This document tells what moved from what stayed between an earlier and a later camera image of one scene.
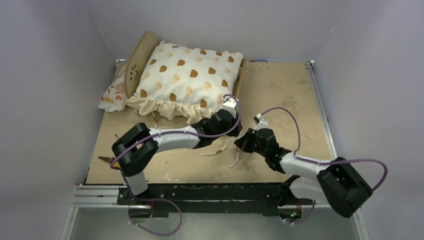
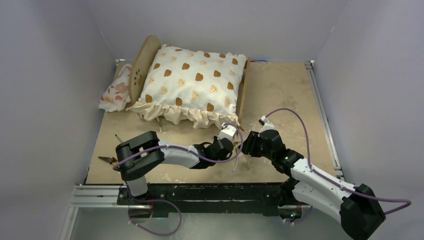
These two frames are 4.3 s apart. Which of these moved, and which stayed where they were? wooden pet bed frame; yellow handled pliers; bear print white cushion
Moved: wooden pet bed frame
Stayed: yellow handled pliers; bear print white cushion
